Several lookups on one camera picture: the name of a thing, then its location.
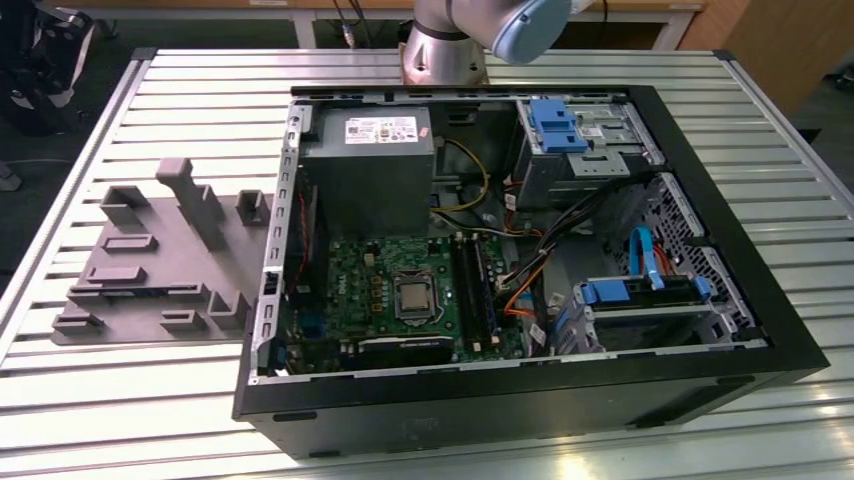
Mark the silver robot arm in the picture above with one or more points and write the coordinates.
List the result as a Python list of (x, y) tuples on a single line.
[(434, 50)]

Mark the white four-pin power socket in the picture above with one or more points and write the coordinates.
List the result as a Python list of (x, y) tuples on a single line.
[(367, 259)]

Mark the silver CPU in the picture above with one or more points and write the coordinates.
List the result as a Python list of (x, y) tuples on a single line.
[(415, 297)]

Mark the green motherboard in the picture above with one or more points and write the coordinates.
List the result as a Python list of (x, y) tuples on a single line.
[(354, 260)]

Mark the grey power supply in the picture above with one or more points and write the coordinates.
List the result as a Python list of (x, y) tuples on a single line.
[(367, 190)]

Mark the black case fan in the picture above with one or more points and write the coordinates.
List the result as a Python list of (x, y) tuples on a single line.
[(314, 240)]

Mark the black graphics card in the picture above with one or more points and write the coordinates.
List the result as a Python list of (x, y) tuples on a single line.
[(401, 352)]

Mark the hard disk in blue carrier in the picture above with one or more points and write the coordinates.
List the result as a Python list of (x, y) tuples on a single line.
[(603, 292)]

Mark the blue drive latch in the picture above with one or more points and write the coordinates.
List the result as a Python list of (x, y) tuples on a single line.
[(554, 130)]

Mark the metal drive cage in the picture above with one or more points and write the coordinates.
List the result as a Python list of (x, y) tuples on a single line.
[(601, 165)]

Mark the blue VGA port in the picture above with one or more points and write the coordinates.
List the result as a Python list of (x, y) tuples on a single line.
[(279, 357)]

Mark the metal disk bay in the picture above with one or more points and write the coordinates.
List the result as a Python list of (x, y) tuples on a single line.
[(641, 310)]

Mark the black PC case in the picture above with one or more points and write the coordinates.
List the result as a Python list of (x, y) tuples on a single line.
[(467, 420)]

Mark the grey parts rack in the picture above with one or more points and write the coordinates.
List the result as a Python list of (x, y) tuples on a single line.
[(167, 260)]

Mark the grey metal foot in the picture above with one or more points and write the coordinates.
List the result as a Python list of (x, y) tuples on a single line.
[(7, 177)]

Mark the wooden cabinet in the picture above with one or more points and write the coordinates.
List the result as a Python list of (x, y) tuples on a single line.
[(767, 40)]

